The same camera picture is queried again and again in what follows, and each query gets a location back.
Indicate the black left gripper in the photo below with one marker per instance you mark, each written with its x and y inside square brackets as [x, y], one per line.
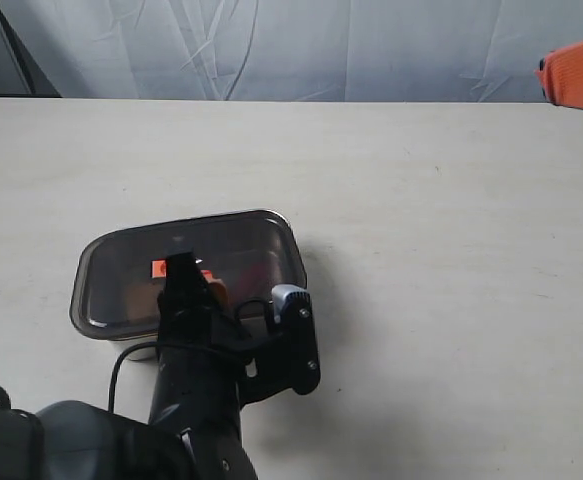
[196, 387]

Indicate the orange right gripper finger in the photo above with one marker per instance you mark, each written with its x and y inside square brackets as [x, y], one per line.
[560, 74]

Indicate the dark transparent box lid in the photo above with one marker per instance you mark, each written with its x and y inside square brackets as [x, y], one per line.
[120, 275]

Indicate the red toy sausage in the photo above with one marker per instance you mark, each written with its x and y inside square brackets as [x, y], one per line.
[254, 278]

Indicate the yellow toy cheese wedge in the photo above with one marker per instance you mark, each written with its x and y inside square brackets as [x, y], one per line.
[141, 302]

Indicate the stainless steel lunch box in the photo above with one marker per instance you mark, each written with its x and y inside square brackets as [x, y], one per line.
[140, 355]

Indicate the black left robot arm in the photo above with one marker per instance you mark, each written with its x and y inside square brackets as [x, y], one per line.
[75, 440]

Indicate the grey backdrop curtain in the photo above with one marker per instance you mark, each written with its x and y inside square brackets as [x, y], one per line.
[353, 51]

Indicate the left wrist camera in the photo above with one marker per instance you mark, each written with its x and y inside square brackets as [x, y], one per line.
[287, 356]

